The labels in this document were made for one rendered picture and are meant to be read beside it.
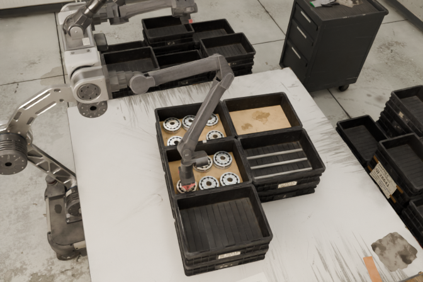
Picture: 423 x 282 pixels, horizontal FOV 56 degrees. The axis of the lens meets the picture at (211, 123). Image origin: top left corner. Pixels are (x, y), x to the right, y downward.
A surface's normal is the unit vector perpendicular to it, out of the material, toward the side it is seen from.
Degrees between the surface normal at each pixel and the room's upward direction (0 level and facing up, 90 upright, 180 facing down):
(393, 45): 0
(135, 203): 0
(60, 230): 0
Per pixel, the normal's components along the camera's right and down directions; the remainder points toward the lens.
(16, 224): 0.06, -0.68
